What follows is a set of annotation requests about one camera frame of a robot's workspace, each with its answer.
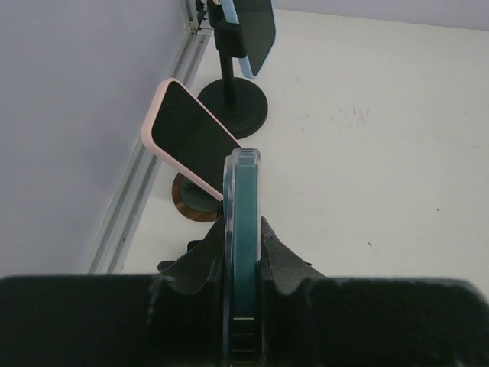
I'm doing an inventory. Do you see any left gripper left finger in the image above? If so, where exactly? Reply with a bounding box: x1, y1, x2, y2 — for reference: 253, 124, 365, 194
1, 219, 225, 366

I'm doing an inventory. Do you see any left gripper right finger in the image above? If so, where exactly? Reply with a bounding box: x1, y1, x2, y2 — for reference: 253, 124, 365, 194
261, 221, 488, 366

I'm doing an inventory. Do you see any black stand with brown base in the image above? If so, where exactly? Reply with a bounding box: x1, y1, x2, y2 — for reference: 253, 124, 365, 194
171, 174, 222, 222

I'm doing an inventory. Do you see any green case phone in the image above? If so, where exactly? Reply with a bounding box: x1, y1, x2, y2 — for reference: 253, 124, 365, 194
222, 148, 261, 366

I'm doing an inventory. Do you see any pink case phone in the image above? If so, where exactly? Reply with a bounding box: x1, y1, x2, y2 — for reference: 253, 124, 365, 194
141, 78, 241, 200

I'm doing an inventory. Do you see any black round base phone stand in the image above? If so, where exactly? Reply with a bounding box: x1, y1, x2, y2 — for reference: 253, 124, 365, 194
198, 1, 268, 139

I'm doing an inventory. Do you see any light blue case phone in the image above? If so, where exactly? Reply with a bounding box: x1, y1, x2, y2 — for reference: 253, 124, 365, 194
220, 0, 276, 79

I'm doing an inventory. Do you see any left aluminium frame post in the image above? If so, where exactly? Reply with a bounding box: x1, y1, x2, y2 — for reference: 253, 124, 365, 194
86, 0, 215, 276

